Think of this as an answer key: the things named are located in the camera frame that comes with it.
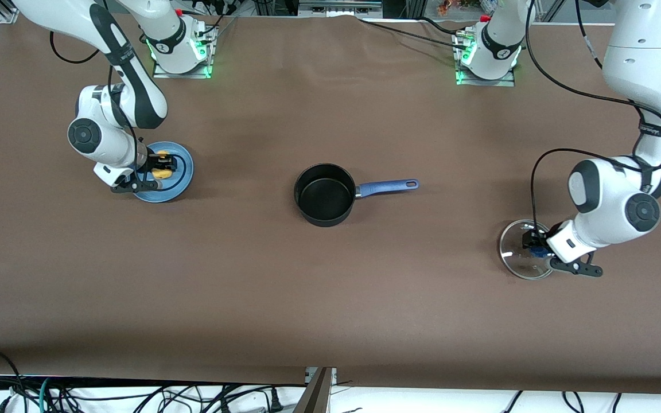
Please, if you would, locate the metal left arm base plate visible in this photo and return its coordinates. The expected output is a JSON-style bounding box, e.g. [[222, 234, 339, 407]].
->
[[455, 30, 516, 87]]

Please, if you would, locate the yellow potato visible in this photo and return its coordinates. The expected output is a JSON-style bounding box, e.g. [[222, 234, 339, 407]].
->
[[151, 150, 174, 180]]

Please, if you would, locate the long black table cable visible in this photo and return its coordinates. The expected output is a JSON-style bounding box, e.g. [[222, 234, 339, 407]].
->
[[358, 19, 462, 49]]

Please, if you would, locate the black pot blue handle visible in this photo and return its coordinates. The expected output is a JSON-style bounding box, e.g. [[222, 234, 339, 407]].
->
[[294, 163, 421, 228]]

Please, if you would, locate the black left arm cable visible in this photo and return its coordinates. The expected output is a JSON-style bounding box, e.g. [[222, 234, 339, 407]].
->
[[524, 0, 661, 233]]

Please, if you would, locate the short black table cable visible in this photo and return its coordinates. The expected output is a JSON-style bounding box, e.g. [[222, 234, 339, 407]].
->
[[419, 16, 477, 38]]

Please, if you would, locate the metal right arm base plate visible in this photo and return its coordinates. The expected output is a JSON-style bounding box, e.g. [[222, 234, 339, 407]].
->
[[152, 23, 217, 80]]

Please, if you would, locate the grey metal frame bar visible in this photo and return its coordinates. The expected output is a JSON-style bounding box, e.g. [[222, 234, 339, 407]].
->
[[298, 0, 384, 19]]

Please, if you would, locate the glass lid blue knob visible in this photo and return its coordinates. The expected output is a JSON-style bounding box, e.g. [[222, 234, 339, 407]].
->
[[499, 219, 556, 281]]

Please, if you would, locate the long black floor cable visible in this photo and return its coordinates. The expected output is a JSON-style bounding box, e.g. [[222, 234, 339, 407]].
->
[[61, 382, 308, 405]]

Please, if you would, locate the blue round plate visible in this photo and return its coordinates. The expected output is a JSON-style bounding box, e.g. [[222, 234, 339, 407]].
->
[[131, 141, 195, 204]]

